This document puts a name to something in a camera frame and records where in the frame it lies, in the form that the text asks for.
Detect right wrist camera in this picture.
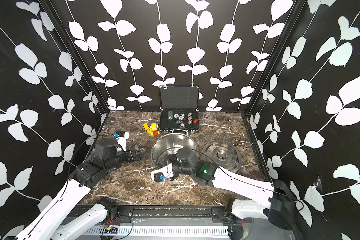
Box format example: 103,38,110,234
151,164,174,183

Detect black poker chip case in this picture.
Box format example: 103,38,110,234
159,86,200,133

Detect large steel pot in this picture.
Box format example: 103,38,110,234
151,129,198,181

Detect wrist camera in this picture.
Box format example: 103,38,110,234
113,131,130,151
151,164,174,183

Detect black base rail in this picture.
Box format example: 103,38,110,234
68,203,295,232

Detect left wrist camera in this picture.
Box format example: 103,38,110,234
113,131,130,151

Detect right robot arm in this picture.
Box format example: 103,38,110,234
161,147,297,231

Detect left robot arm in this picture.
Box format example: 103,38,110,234
5,137,148,240

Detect steel pot lid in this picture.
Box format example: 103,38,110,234
201,140,242,173

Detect blue green chip stack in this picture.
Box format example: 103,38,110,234
168,111,173,120

